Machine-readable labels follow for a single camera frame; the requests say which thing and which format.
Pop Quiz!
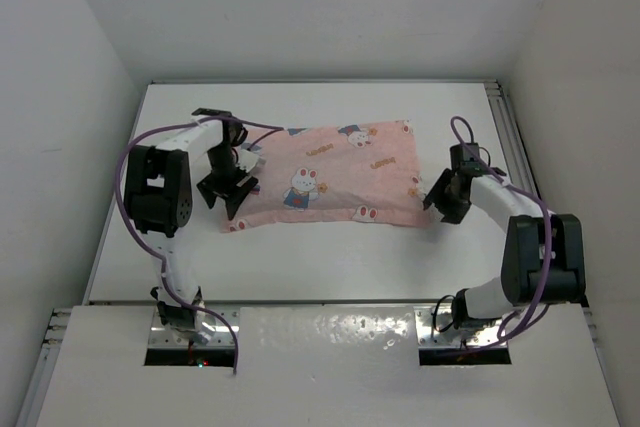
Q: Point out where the metal base plate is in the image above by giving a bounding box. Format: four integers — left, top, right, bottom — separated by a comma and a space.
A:
414, 305, 502, 350
147, 312, 240, 350

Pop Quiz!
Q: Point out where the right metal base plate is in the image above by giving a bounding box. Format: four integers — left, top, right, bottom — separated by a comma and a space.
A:
414, 305, 502, 350

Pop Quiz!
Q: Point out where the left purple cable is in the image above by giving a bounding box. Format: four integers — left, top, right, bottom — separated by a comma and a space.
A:
115, 116, 286, 377

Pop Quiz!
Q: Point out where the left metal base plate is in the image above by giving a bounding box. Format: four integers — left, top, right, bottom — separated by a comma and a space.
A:
147, 312, 240, 350

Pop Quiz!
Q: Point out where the pink bunny pillowcase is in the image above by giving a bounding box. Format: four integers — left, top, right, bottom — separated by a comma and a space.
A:
221, 120, 430, 233

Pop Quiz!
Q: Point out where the right aluminium rail frame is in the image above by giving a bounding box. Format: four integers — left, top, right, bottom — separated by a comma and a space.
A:
471, 80, 542, 232

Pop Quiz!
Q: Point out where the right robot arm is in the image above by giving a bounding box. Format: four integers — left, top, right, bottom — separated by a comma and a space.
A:
423, 142, 586, 341

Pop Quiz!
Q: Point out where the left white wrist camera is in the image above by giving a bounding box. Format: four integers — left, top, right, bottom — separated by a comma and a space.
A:
235, 148, 266, 175

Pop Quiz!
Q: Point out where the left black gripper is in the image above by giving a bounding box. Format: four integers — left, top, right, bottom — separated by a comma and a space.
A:
198, 144, 256, 220

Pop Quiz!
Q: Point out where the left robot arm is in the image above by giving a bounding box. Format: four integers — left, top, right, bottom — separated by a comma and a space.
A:
115, 109, 259, 338

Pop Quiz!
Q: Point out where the white front cover panel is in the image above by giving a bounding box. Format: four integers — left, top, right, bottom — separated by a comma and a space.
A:
39, 305, 617, 426

